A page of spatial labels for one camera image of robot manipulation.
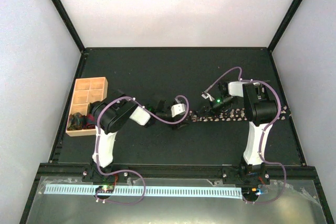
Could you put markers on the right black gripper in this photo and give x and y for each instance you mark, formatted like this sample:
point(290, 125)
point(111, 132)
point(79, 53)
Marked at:
point(211, 106)

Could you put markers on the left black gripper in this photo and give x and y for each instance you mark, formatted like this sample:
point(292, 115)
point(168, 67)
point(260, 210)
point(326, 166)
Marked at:
point(179, 125)

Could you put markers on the black floral patterned tie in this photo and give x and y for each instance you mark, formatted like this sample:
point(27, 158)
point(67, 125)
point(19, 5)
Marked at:
point(226, 115)

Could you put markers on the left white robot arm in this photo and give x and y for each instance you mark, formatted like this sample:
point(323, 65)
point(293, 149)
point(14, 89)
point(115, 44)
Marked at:
point(111, 114)

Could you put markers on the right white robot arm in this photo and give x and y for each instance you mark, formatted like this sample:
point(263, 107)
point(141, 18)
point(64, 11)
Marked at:
point(260, 111)

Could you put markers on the wooden compartment box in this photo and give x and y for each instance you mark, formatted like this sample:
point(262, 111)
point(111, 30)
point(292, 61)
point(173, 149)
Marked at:
point(86, 91)

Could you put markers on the dark rolled tie in box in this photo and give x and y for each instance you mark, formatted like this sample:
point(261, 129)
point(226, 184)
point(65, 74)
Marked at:
point(76, 122)

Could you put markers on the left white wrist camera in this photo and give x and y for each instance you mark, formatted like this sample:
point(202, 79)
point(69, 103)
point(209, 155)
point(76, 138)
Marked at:
point(178, 109)

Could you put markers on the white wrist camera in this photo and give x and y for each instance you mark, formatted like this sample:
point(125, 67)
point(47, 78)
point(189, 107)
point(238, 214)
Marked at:
point(178, 109)
point(206, 95)

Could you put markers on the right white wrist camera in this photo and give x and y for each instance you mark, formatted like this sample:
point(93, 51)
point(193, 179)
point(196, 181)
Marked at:
point(206, 95)

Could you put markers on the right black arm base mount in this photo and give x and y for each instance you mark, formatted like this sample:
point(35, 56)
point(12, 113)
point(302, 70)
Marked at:
point(245, 175)

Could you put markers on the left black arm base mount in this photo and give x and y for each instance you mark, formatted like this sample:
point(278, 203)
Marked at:
point(92, 175)

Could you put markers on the light blue slotted cable duct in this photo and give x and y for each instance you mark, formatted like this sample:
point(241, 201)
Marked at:
point(148, 191)

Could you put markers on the right black frame post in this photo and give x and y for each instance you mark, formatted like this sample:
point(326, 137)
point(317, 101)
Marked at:
point(291, 11)

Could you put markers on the black frame post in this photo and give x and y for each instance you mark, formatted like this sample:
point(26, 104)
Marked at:
point(68, 23)
point(291, 11)

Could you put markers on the left black frame post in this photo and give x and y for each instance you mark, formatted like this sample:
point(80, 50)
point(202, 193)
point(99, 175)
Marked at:
point(68, 23)

